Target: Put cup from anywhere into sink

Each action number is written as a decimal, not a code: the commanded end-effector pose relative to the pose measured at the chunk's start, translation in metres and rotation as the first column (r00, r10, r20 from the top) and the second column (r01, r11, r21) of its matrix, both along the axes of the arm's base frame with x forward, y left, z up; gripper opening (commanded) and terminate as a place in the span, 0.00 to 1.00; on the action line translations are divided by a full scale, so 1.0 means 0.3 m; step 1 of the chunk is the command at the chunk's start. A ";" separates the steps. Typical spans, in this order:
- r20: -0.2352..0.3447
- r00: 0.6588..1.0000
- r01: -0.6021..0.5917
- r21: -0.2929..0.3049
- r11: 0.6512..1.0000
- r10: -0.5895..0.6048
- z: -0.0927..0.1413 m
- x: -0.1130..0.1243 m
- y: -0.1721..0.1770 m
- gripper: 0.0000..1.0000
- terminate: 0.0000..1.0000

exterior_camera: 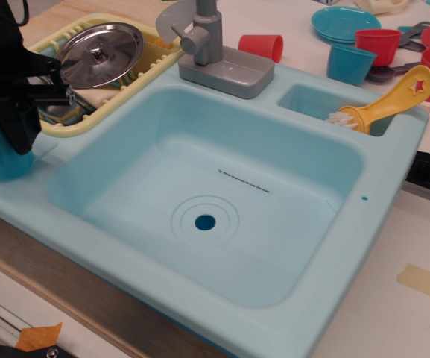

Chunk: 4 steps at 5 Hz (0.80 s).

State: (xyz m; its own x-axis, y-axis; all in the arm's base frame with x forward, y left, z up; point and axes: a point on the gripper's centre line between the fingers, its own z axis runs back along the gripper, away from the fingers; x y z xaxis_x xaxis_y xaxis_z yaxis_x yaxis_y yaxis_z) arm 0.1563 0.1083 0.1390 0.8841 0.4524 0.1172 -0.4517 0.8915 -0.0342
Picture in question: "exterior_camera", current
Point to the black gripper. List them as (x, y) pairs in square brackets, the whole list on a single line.
[(31, 77)]

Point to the light blue toy sink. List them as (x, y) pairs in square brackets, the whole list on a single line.
[(244, 220)]

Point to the wooden sink base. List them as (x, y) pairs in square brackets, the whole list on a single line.
[(124, 322)]

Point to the red cup lying sideways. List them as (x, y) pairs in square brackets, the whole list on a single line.
[(265, 45)]

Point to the short blue plastic cup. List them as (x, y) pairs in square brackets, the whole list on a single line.
[(349, 64)]

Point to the red cup upright middle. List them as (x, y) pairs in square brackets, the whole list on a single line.
[(382, 42)]

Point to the shiny steel pot lid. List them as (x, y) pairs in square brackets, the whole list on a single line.
[(100, 55)]

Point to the pale yellow dish rack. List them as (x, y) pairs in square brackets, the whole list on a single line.
[(156, 58)]

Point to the white plastic plate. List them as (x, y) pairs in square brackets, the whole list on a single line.
[(168, 22)]

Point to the grey toy faucet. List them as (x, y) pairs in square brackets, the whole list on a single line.
[(207, 61)]

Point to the orange tape piece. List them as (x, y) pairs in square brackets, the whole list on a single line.
[(34, 338)]

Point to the black device with screw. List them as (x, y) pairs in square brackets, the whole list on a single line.
[(49, 352)]

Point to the stack of blue plates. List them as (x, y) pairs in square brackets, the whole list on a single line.
[(340, 23)]

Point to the grey plastic spoon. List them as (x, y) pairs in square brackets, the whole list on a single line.
[(385, 73)]

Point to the cream plastic object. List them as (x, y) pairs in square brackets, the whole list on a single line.
[(377, 7)]

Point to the grey plastic utensil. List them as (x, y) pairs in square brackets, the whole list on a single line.
[(406, 39)]

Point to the yellow dish brush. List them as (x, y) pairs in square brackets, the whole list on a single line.
[(411, 90)]

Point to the beige masking tape strip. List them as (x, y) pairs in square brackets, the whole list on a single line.
[(415, 278)]

